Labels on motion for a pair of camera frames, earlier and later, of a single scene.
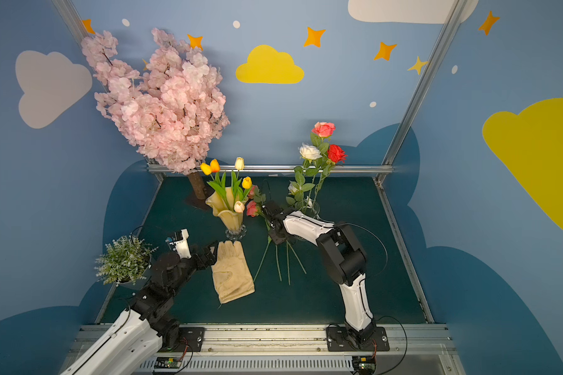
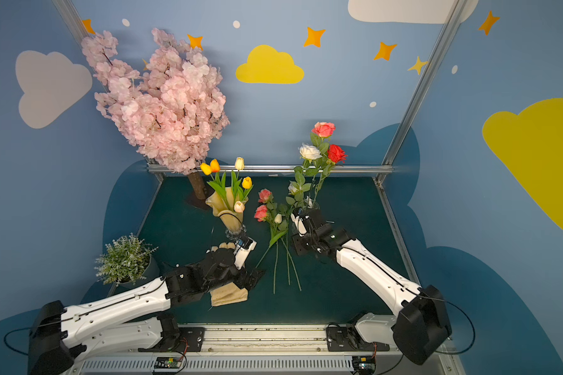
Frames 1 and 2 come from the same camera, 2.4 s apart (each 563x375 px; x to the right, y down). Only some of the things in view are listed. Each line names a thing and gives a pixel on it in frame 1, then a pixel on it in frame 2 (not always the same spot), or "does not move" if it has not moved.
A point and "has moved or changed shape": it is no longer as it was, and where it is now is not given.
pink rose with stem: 323,130 does not move
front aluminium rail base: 412,349 does not move
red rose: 335,155 does not move
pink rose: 255,194 has moved or changed shape
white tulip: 236,189 does not move
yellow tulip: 247,183 does not move
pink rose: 254,209 has moved or changed shape
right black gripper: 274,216 to 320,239
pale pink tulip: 238,207 does not move
